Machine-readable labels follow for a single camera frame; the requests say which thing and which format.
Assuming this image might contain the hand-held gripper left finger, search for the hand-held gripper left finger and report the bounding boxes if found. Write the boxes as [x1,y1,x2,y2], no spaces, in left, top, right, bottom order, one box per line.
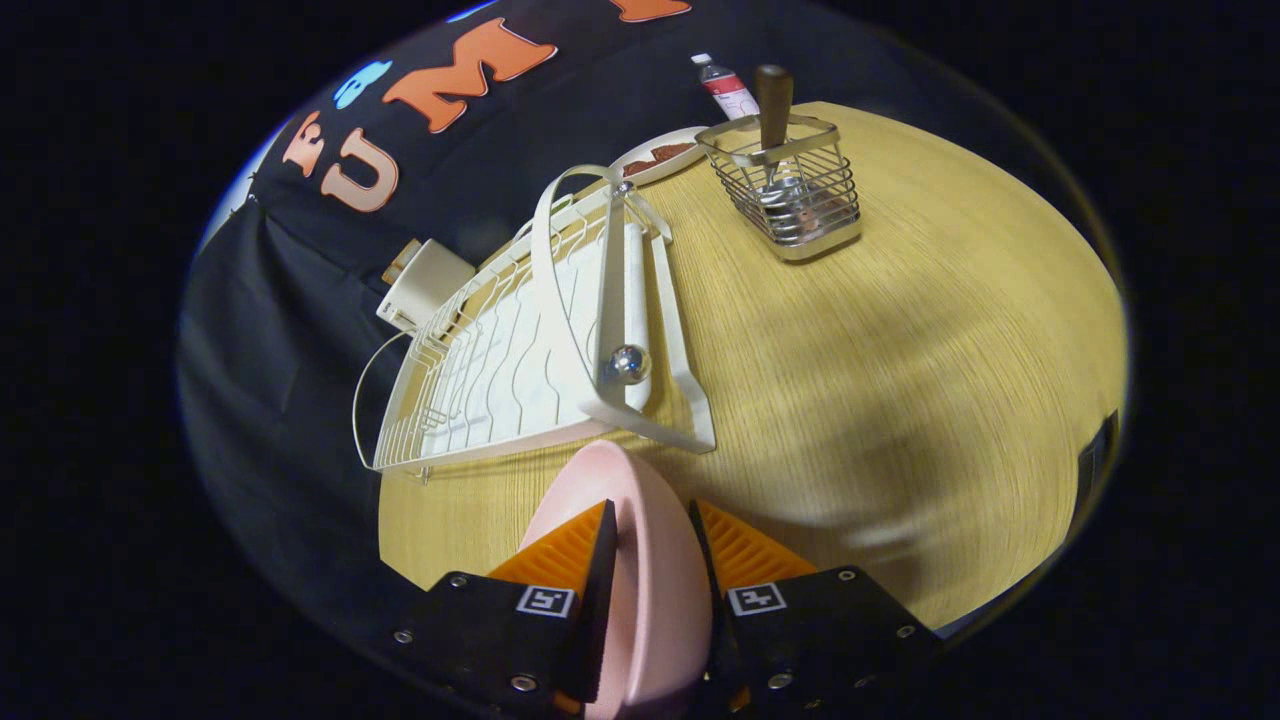
[392,500,619,716]

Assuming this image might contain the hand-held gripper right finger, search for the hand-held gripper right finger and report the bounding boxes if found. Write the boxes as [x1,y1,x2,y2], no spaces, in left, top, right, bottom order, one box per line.
[688,498,941,716]

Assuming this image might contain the pink plate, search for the pink plate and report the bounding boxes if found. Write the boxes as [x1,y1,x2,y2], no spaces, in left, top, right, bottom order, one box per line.
[518,440,716,720]

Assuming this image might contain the white wire dish rack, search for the white wire dish rack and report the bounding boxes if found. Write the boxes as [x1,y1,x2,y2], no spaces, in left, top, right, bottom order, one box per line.
[352,165,717,483]

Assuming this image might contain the metal wire basket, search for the metal wire basket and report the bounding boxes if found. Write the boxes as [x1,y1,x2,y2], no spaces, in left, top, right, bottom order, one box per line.
[696,114,863,263]

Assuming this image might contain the wooden handled metal spoon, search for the wooden handled metal spoon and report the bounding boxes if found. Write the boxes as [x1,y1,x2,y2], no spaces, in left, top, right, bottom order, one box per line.
[750,65,811,226]

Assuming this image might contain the white plate with meat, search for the white plate with meat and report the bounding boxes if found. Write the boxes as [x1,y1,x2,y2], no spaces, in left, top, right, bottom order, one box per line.
[608,126,711,187]

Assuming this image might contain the white toaster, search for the white toaster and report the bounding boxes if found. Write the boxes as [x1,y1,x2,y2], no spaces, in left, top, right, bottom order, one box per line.
[376,238,477,334]

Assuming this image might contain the black backdrop cloth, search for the black backdrop cloth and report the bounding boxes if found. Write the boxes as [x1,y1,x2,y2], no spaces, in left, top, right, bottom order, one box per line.
[180,0,831,621]

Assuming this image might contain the plastic water bottle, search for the plastic water bottle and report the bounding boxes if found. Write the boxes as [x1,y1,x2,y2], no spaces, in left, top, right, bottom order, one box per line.
[691,53,761,121]

